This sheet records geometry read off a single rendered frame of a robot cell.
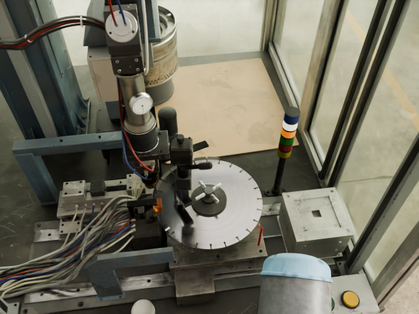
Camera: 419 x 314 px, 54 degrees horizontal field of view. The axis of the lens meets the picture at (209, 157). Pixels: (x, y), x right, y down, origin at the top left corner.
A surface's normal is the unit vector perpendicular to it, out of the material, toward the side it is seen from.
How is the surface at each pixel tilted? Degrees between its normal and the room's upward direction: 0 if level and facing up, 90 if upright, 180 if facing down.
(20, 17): 90
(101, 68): 90
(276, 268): 37
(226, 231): 0
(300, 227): 0
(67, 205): 90
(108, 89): 90
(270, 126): 0
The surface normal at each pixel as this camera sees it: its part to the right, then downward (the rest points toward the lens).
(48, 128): 0.13, 0.76
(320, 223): 0.00, -0.65
